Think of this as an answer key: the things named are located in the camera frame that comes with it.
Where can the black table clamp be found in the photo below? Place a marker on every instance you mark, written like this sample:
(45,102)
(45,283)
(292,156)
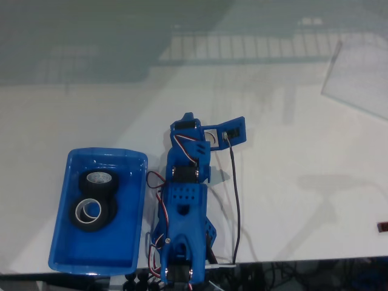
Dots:
(133,282)

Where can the clear plastic sheet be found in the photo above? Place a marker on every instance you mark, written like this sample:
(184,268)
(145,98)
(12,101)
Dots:
(357,78)

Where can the blue plastic bin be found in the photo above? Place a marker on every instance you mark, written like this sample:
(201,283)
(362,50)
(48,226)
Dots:
(91,248)

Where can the small brown object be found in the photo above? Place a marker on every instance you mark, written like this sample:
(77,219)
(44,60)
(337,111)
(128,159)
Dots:
(382,227)

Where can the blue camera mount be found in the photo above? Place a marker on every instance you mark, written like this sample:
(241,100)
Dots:
(239,124)

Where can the black tape roll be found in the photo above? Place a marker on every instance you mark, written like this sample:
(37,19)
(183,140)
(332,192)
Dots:
(83,185)
(113,209)
(72,216)

